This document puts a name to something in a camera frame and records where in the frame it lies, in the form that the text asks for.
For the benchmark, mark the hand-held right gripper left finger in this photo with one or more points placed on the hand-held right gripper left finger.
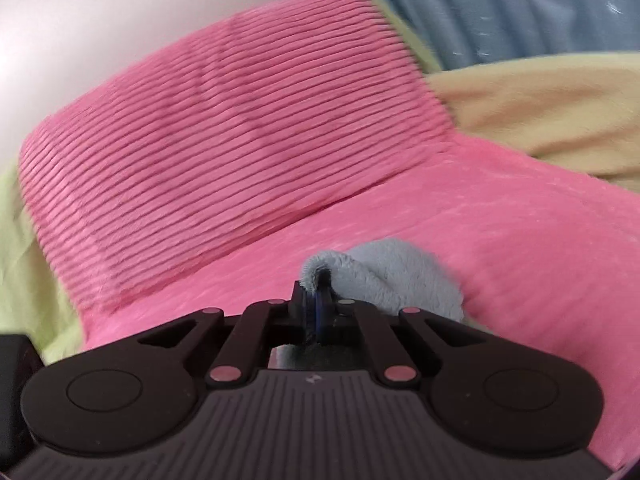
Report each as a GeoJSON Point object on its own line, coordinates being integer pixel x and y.
{"type": "Point", "coordinates": [306, 312]}

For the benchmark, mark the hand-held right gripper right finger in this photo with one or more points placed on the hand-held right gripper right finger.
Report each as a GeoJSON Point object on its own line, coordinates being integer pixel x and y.
{"type": "Point", "coordinates": [322, 310]}

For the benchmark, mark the pink fleece blanket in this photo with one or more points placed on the pink fleece blanket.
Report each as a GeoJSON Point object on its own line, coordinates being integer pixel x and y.
{"type": "Point", "coordinates": [500, 240]}

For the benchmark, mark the grey fluffy cloth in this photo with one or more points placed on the grey fluffy cloth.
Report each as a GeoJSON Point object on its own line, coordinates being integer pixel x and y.
{"type": "Point", "coordinates": [395, 275]}

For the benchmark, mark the beige blanket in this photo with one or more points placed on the beige blanket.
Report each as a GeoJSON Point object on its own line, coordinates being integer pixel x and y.
{"type": "Point", "coordinates": [550, 110]}

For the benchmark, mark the light green bed sheet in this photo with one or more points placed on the light green bed sheet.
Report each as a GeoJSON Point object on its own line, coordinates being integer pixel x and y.
{"type": "Point", "coordinates": [30, 260]}

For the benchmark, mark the blue curtain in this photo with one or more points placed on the blue curtain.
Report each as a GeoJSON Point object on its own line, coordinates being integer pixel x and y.
{"type": "Point", "coordinates": [500, 5]}

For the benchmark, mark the pink ribbed pillow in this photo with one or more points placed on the pink ribbed pillow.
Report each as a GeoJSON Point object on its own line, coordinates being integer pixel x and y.
{"type": "Point", "coordinates": [235, 150]}

